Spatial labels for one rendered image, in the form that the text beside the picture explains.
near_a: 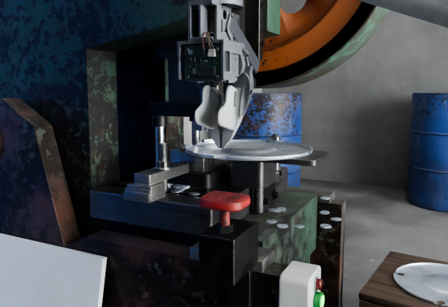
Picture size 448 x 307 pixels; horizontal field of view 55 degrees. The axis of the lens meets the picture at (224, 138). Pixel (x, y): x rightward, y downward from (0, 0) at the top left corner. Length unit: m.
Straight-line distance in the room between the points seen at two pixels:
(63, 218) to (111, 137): 0.21
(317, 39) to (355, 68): 3.00
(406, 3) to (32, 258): 0.89
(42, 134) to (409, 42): 3.62
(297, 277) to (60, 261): 0.51
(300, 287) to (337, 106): 3.65
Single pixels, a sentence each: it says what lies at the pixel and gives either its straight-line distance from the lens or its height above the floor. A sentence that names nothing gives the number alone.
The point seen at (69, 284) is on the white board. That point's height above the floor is 0.52.
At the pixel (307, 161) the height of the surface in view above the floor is 0.78.
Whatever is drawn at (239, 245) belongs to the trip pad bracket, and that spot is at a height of 0.69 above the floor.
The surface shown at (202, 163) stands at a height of 0.75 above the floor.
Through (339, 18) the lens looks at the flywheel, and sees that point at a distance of 1.27.
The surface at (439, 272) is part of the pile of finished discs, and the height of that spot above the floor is 0.35.
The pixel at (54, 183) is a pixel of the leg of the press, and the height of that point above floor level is 0.72.
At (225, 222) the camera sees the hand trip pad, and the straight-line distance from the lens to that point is 0.66.
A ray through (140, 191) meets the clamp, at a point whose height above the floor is 0.72.
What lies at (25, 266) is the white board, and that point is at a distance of 1.07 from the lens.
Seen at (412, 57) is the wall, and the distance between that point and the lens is 4.22.
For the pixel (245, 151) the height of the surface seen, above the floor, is 0.79.
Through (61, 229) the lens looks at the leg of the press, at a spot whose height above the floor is 0.62.
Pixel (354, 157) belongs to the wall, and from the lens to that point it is 4.31.
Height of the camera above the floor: 0.92
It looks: 7 degrees down
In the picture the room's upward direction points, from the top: straight up
